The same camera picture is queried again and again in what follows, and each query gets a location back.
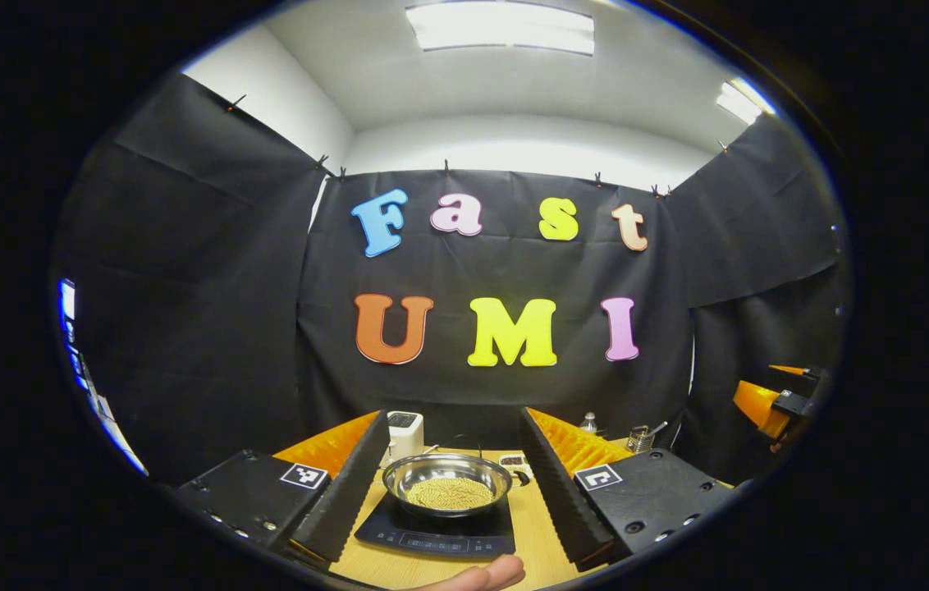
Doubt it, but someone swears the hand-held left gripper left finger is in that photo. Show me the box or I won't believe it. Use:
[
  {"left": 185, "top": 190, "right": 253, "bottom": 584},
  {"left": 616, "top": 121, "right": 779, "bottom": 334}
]
[{"left": 177, "top": 408, "right": 391, "bottom": 567}]

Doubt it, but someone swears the blue lit screen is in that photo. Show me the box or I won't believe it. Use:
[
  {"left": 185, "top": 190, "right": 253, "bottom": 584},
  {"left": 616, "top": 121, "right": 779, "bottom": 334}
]
[{"left": 57, "top": 277, "right": 149, "bottom": 477}]

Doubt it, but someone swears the black induction cooktop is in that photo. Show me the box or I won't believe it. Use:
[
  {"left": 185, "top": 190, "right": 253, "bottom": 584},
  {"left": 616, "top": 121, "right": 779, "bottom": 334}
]
[{"left": 354, "top": 491, "right": 516, "bottom": 561}]

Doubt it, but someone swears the pile of soybeans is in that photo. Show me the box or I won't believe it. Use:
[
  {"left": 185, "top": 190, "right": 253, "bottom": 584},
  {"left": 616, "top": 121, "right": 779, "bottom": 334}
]
[{"left": 405, "top": 477, "right": 496, "bottom": 511}]

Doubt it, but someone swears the row of black cloth clips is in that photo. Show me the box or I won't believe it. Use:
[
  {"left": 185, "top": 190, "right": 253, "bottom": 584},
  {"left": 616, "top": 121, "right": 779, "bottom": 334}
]
[{"left": 227, "top": 93, "right": 728, "bottom": 200}]

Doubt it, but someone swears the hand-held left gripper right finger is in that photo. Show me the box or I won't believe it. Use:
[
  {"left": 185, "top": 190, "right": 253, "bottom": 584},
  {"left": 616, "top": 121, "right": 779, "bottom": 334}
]
[{"left": 518, "top": 406, "right": 736, "bottom": 573}]

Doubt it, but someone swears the black backdrop cloth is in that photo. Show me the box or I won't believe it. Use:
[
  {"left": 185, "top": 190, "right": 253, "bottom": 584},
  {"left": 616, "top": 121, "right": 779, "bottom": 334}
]
[{"left": 50, "top": 72, "right": 853, "bottom": 485}]

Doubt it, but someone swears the small ceiling light panel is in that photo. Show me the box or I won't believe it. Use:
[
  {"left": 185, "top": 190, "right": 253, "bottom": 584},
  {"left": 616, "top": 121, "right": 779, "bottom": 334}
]
[{"left": 715, "top": 78, "right": 777, "bottom": 126}]

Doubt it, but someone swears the steel pot with black handle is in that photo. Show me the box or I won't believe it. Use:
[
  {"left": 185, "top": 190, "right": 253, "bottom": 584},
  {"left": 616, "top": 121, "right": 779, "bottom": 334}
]
[{"left": 381, "top": 452, "right": 531, "bottom": 518}]

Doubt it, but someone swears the white toaster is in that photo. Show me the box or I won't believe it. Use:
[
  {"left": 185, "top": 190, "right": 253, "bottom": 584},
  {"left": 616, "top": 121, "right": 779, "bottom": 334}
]
[{"left": 387, "top": 410, "right": 425, "bottom": 469}]

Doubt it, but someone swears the large ceiling light panel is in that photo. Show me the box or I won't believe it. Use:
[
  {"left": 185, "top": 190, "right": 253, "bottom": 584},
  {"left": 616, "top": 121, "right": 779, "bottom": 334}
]
[{"left": 405, "top": 0, "right": 597, "bottom": 57}]

